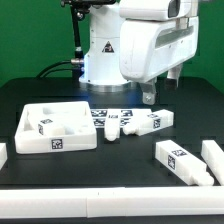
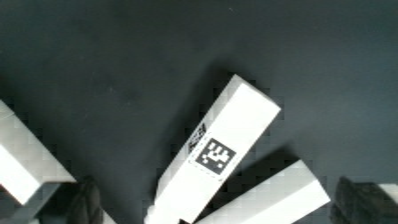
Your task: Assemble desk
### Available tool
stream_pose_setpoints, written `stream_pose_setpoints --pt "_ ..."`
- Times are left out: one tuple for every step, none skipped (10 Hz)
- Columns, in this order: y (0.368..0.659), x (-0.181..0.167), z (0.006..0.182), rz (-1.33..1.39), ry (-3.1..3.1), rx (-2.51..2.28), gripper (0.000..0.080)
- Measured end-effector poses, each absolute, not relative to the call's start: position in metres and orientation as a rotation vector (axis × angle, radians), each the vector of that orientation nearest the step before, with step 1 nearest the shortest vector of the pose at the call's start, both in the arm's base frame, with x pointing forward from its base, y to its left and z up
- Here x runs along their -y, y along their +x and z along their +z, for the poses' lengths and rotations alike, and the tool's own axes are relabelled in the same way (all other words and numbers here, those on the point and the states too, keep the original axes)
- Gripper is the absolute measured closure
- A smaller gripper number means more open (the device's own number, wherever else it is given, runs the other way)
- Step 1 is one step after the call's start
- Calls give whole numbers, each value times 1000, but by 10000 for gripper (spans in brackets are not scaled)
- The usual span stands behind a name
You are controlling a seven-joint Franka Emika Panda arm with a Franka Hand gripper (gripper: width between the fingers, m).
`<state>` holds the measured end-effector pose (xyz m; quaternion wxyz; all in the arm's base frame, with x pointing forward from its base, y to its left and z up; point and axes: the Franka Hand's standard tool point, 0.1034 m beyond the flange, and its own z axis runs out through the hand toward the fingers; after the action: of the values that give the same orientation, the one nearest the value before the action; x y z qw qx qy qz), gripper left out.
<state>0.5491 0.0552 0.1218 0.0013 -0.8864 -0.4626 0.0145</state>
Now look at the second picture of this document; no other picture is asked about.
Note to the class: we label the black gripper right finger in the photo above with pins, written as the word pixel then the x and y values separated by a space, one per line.
pixel 365 203

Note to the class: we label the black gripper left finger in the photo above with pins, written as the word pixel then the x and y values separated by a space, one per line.
pixel 79 201

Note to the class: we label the white desk leg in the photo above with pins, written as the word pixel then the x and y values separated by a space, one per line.
pixel 278 202
pixel 228 131

